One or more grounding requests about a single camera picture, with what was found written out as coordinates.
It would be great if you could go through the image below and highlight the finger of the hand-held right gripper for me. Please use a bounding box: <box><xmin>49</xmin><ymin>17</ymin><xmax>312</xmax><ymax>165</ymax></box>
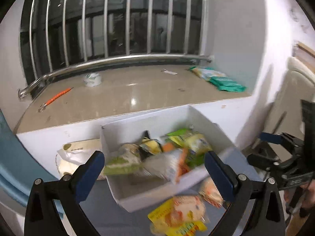
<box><xmin>247</xmin><ymin>153</ymin><xmax>296</xmax><ymax>175</ymax></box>
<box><xmin>260</xmin><ymin>132</ymin><xmax>305</xmax><ymax>153</ymax></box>

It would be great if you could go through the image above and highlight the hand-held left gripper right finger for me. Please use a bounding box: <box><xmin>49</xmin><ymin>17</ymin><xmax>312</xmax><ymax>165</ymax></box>
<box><xmin>204</xmin><ymin>150</ymin><xmax>287</xmax><ymax>236</ymax></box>

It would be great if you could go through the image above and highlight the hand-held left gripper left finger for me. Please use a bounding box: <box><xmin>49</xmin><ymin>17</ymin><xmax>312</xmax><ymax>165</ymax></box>
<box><xmin>24</xmin><ymin>150</ymin><xmax>105</xmax><ymax>236</ymax></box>

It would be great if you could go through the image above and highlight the clear pastry snack packet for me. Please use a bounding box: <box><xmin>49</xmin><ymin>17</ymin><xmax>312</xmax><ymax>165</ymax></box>
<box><xmin>199</xmin><ymin>177</ymin><xmax>225</xmax><ymax>208</ymax></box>

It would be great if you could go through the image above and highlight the green stick snack packet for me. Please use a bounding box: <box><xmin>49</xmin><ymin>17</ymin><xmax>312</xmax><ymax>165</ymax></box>
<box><xmin>186</xmin><ymin>152</ymin><xmax>205</xmax><ymax>171</ymax></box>

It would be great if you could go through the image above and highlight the pale green snack packet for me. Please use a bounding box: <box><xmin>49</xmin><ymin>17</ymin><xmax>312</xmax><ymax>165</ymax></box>
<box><xmin>103</xmin><ymin>143</ymin><xmax>144</xmax><ymax>176</ymax></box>

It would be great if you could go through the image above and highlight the yellow-green snack packet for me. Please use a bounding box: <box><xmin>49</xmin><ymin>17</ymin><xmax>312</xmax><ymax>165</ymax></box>
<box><xmin>166</xmin><ymin>128</ymin><xmax>213</xmax><ymax>156</ymax></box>

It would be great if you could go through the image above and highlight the orange bread packet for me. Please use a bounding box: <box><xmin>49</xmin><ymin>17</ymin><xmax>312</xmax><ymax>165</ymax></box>
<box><xmin>143</xmin><ymin>143</ymin><xmax>192</xmax><ymax>185</ymax></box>

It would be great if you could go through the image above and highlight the white cardboard box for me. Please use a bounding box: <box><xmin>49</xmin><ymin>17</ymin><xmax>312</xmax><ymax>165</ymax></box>
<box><xmin>100</xmin><ymin>104</ymin><xmax>243</xmax><ymax>213</ymax></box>

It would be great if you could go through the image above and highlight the dark yellow snack packet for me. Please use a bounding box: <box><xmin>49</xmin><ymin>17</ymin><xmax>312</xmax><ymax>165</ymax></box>
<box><xmin>139</xmin><ymin>130</ymin><xmax>163</xmax><ymax>156</ymax></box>

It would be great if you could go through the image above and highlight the person's right hand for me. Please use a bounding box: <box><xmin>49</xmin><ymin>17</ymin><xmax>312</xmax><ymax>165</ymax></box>
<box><xmin>283</xmin><ymin>178</ymin><xmax>315</xmax><ymax>218</ymax></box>

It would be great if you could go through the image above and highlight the white plastic bag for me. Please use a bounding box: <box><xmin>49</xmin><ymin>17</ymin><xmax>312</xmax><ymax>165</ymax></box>
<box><xmin>55</xmin><ymin>139</ymin><xmax>107</xmax><ymax>180</ymax></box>

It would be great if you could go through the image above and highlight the cream padded chair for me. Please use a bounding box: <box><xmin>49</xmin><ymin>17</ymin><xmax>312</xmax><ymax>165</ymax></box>
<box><xmin>268</xmin><ymin>42</ymin><xmax>315</xmax><ymax>158</ymax></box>

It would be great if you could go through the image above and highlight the green wet wipes pack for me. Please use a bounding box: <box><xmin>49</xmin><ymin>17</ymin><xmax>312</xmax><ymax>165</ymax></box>
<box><xmin>209</xmin><ymin>76</ymin><xmax>247</xmax><ymax>93</ymax></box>

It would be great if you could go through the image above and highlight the blue curtain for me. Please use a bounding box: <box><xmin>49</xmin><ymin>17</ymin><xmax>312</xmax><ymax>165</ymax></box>
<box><xmin>0</xmin><ymin>111</ymin><xmax>62</xmax><ymax>208</ymax></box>

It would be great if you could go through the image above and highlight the pale cream bag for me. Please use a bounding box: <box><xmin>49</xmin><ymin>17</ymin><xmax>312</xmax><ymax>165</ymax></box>
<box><xmin>189</xmin><ymin>66</ymin><xmax>227</xmax><ymax>80</ymax></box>

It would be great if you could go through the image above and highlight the white tape roll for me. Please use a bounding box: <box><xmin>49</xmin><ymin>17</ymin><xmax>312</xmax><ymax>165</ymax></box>
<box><xmin>84</xmin><ymin>73</ymin><xmax>103</xmax><ymax>87</ymax></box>

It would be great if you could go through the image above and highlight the steel window grille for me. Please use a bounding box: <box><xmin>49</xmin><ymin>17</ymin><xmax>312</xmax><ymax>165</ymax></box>
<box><xmin>17</xmin><ymin>0</ymin><xmax>212</xmax><ymax>100</ymax></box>

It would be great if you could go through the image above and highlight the dark glass window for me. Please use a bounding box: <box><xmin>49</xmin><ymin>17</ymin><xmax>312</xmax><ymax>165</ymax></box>
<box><xmin>20</xmin><ymin>0</ymin><xmax>205</xmax><ymax>79</ymax></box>

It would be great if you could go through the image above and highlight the orange-handled tool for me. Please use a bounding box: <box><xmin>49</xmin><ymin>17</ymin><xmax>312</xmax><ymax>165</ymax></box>
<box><xmin>38</xmin><ymin>87</ymin><xmax>74</xmax><ymax>113</ymax></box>

